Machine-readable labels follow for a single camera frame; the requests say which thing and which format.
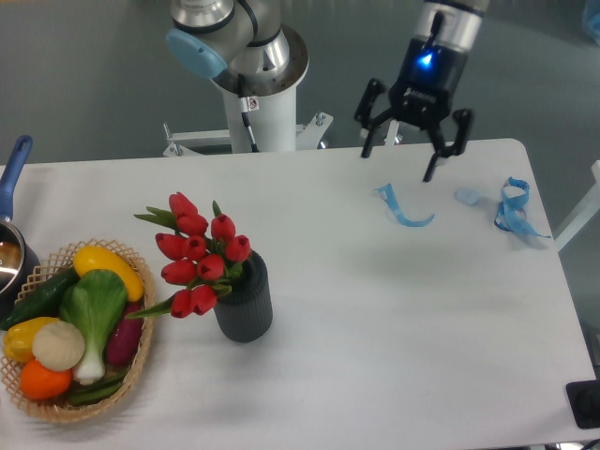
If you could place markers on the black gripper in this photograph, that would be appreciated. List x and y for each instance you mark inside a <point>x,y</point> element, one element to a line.
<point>422,95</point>

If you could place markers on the red tulip bouquet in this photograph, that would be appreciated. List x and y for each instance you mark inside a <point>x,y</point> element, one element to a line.
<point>208,258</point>

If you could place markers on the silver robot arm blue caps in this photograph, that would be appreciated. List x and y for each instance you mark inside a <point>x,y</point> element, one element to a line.
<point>257,62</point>

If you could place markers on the dark grey ribbed vase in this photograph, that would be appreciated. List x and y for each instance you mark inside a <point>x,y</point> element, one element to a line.
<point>246,313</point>

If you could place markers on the blue ribbon strip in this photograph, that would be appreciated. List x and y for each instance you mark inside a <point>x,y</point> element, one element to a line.
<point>388,195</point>

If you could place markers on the blue tangled ribbon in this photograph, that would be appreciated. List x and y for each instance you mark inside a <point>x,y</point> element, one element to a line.
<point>511,215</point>

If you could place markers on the black device table corner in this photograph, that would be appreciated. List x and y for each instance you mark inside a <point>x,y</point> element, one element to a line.
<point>584,402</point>

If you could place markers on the purple sweet potato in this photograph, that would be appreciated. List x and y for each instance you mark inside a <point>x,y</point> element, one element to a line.
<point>124,341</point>

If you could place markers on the green bok choy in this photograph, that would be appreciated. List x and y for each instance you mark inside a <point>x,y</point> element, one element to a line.
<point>94,305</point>

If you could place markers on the woven wicker basket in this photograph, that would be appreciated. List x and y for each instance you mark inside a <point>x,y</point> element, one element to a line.
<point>57,410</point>

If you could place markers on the dark green cucumber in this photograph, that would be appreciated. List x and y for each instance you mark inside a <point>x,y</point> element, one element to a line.
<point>43,301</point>

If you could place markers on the green bean pods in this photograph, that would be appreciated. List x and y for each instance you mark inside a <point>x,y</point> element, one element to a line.
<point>95,392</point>

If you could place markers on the yellow bell pepper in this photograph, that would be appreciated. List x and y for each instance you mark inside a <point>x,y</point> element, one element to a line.
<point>18,340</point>

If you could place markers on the orange fruit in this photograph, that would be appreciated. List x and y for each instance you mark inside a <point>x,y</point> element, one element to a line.
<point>39,383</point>

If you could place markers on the white frame right edge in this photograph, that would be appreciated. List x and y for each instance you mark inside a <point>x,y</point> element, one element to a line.
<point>580,215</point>

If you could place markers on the blue handled saucepan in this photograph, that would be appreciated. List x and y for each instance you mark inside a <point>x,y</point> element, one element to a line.
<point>18,260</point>

